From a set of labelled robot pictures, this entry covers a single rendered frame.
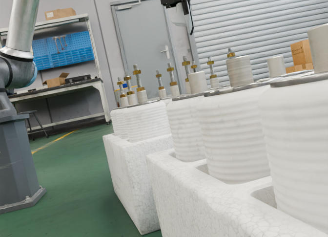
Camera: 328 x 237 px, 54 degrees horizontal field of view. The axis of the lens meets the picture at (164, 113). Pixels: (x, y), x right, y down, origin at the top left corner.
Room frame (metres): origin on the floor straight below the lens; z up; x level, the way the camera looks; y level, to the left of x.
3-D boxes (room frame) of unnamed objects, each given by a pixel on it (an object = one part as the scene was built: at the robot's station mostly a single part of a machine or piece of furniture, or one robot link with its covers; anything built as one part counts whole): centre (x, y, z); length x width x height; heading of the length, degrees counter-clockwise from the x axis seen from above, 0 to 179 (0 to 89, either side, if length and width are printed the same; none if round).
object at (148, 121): (0.72, 0.04, 0.16); 0.10 x 0.10 x 0.18
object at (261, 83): (0.31, -0.08, 0.25); 0.08 x 0.08 x 0.01
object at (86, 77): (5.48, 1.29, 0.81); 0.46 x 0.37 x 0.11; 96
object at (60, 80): (5.53, 1.66, 0.87); 0.40 x 0.30 x 0.23; 82
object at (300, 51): (4.37, -2.03, 0.45); 0.30 x 0.24 x 0.30; 8
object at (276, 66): (0.45, -0.17, 0.26); 0.02 x 0.02 x 0.03
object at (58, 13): (5.65, 1.38, 1.96); 0.46 x 0.28 x 0.16; 92
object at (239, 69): (0.31, -0.08, 0.26); 0.02 x 0.02 x 0.03
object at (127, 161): (0.87, -0.04, 0.09); 0.39 x 0.39 x 0.18; 16
